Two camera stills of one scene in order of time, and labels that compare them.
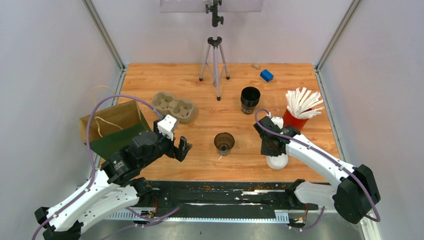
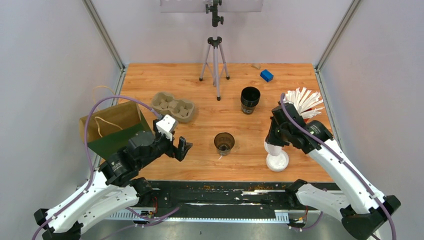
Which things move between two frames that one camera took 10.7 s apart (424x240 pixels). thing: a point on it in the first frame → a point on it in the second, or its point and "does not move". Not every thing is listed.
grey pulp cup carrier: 164,102 does not move
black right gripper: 265,151 → 270,139
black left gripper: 175,151 does not move
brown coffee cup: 223,142 does not move
